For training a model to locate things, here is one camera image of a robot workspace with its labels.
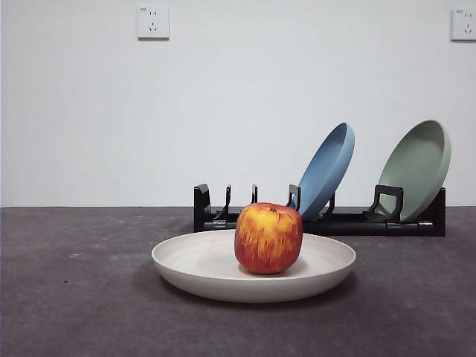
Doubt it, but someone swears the red and yellow apple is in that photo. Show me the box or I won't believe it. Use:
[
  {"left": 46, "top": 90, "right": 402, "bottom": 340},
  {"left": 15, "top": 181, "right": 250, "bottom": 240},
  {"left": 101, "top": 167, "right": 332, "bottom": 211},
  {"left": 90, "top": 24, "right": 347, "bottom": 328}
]
[{"left": 234, "top": 202, "right": 304, "bottom": 276}]

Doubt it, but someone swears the pale yellow round plate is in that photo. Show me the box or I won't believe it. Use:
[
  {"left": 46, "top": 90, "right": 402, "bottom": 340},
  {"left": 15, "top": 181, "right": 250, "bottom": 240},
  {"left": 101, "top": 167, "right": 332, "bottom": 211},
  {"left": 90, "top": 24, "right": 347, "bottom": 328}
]
[{"left": 151, "top": 228, "right": 357, "bottom": 303}]

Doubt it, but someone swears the black plate rack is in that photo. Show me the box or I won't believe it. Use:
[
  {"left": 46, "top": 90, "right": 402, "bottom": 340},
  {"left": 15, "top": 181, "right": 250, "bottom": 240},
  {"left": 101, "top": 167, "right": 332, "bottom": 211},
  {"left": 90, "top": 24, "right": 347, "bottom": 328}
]
[{"left": 193, "top": 182, "right": 447, "bottom": 237}]

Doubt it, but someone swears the white wall socket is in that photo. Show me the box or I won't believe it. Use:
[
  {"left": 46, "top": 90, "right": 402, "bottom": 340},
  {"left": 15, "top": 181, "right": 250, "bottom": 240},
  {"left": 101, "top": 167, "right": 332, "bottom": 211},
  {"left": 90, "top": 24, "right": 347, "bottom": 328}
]
[
  {"left": 450, "top": 7, "right": 476, "bottom": 42},
  {"left": 137, "top": 6, "right": 171, "bottom": 41}
]

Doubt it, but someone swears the green round plate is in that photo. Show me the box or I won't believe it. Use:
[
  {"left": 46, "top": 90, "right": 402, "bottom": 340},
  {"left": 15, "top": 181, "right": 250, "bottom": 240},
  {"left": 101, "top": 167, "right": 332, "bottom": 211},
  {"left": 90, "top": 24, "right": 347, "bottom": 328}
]
[{"left": 378, "top": 118, "right": 453, "bottom": 222}]

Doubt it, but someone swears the blue round plate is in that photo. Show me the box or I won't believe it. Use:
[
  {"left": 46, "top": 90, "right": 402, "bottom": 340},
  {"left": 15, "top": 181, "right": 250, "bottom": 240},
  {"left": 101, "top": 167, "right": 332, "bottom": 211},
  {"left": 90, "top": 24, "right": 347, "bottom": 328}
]
[{"left": 291, "top": 121, "right": 356, "bottom": 220}]

